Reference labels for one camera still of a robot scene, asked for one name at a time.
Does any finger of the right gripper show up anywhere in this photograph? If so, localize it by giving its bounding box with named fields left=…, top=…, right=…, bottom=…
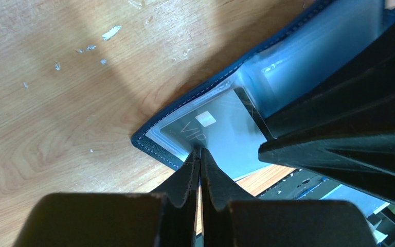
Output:
left=264, top=7, right=395, bottom=140
left=258, top=133, right=395, bottom=204

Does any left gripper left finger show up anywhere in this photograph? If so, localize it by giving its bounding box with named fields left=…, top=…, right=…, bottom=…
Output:
left=15, top=149, right=200, bottom=246

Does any dark grey VIP card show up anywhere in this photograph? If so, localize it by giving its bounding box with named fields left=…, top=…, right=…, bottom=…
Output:
left=160, top=87, right=272, bottom=180

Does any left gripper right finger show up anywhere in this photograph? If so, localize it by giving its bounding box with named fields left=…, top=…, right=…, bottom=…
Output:
left=200, top=148, right=375, bottom=246

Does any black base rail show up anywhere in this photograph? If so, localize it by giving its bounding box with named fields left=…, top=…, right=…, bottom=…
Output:
left=257, top=169, right=340, bottom=200

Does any blue leather card holder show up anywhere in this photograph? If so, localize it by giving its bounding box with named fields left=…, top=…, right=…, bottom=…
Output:
left=131, top=1, right=395, bottom=170

